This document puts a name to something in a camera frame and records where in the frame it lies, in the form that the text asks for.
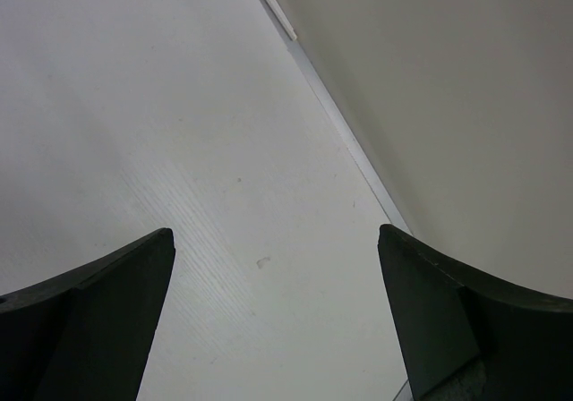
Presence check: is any white strip at back wall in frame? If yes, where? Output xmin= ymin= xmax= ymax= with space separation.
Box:
xmin=264 ymin=0 xmax=298 ymax=41

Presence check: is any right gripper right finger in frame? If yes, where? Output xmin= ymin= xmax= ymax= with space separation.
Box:
xmin=378 ymin=224 xmax=572 ymax=400

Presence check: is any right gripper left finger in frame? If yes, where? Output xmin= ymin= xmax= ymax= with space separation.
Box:
xmin=1 ymin=228 xmax=175 ymax=400

